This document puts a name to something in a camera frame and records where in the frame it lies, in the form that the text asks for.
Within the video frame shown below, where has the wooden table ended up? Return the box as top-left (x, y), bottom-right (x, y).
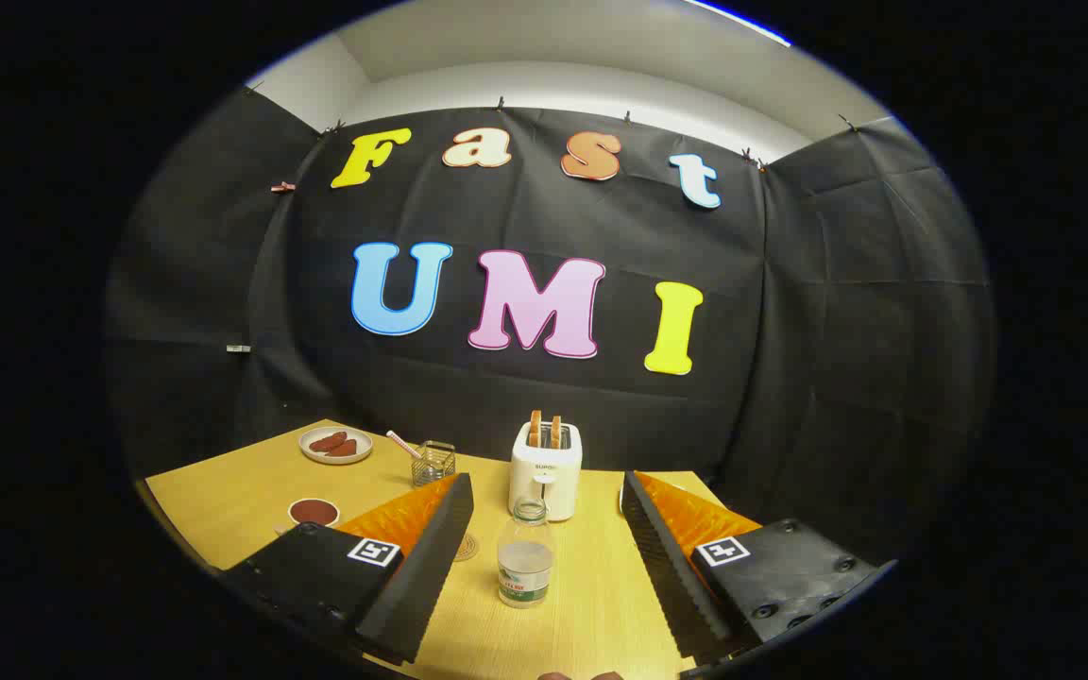
top-left (145, 418), bottom-right (762, 680)

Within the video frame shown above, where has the small white plate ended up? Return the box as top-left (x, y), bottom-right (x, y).
top-left (298, 427), bottom-right (374, 466)

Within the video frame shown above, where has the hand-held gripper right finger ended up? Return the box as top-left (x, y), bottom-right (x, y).
top-left (620, 470), bottom-right (896, 667)

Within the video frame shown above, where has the black backdrop cloth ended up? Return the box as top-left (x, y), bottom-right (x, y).
top-left (102, 87), bottom-right (996, 568)

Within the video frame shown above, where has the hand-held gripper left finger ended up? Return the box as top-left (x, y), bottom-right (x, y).
top-left (219, 472), bottom-right (475, 666)

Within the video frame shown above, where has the cream cup with handle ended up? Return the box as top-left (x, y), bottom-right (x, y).
top-left (287, 498), bottom-right (341, 530)

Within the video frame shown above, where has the clear plastic juice bottle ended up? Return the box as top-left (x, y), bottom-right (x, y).
top-left (497, 498), bottom-right (556, 609)

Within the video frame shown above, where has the white toaster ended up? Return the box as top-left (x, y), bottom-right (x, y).
top-left (509, 421), bottom-right (584, 522)

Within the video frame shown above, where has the wire mesh holder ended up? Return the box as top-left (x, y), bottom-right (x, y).
top-left (411, 440), bottom-right (457, 488)

